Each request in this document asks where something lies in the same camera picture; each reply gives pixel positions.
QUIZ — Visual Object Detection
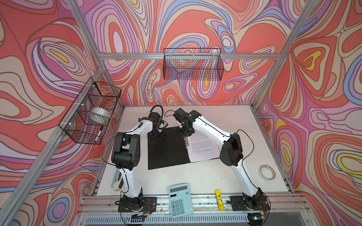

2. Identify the black file folder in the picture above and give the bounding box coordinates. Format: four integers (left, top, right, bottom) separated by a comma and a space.
148, 127, 191, 170

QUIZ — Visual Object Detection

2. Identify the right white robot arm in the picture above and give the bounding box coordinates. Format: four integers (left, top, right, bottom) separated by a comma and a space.
173, 108, 265, 210

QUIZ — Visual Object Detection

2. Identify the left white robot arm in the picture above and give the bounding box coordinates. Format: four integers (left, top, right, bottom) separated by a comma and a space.
111, 112, 168, 205

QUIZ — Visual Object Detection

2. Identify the black marker in basket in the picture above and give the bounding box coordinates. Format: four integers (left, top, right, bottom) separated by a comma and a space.
94, 126, 104, 143

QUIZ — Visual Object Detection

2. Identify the grey stapler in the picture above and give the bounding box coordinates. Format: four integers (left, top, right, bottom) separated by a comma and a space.
111, 169, 123, 192

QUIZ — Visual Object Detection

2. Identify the white tape roll in basket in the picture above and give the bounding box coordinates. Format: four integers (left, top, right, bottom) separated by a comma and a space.
91, 107, 111, 118

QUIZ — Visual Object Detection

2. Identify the teal calculator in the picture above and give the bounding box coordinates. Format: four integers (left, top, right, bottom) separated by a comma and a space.
168, 183, 194, 218

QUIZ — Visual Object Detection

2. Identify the clear tape roll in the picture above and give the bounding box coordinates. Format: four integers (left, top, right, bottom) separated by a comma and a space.
258, 165, 276, 181

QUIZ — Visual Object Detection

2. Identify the yellow glue stick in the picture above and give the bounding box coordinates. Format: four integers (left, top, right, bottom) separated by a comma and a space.
215, 189, 225, 211

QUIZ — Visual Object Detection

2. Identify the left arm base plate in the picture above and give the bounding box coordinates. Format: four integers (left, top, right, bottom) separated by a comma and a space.
115, 196, 157, 213

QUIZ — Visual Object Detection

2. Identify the back black wire basket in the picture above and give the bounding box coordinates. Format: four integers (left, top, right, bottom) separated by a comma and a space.
163, 47, 224, 81

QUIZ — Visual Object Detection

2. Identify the black wire basket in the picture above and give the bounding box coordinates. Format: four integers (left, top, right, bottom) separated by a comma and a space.
163, 47, 224, 81
58, 78, 122, 145

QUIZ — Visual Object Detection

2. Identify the left black wire basket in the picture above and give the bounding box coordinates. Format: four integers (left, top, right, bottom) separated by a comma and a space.
58, 78, 122, 145

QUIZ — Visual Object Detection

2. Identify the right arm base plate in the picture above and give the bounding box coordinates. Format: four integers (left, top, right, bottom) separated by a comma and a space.
228, 195, 270, 212

